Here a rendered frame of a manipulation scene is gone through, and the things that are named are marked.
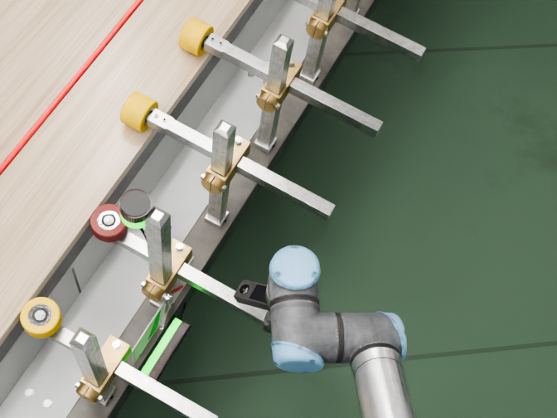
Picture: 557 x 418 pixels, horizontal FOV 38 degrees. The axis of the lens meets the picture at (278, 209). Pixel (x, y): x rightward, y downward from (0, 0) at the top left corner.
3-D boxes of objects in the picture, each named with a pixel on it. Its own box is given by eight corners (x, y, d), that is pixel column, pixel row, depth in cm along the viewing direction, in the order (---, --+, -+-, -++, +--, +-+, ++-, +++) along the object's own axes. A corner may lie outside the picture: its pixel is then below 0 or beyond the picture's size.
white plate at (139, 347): (195, 272, 197) (195, 256, 188) (135, 364, 186) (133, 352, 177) (192, 271, 197) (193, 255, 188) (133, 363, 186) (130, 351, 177)
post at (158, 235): (173, 298, 194) (170, 212, 151) (165, 310, 192) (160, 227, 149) (160, 291, 194) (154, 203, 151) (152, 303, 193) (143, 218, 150)
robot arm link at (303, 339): (341, 361, 141) (336, 293, 146) (273, 362, 140) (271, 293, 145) (331, 376, 149) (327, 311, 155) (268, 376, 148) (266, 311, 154)
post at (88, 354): (115, 396, 188) (95, 334, 145) (107, 409, 186) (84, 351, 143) (103, 387, 188) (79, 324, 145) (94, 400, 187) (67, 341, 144)
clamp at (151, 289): (192, 256, 186) (192, 248, 181) (160, 305, 180) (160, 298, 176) (171, 245, 187) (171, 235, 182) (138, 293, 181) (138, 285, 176)
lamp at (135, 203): (160, 244, 171) (157, 199, 152) (146, 265, 169) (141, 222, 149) (136, 230, 172) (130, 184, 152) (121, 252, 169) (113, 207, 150)
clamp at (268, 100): (302, 77, 198) (305, 65, 194) (275, 117, 192) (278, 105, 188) (279, 65, 199) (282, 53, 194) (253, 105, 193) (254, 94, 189)
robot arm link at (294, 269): (271, 291, 144) (268, 240, 149) (267, 315, 156) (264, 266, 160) (323, 291, 145) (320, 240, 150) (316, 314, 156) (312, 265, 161)
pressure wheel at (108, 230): (137, 234, 189) (134, 213, 179) (117, 262, 186) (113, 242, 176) (107, 217, 190) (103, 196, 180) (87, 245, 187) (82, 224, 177)
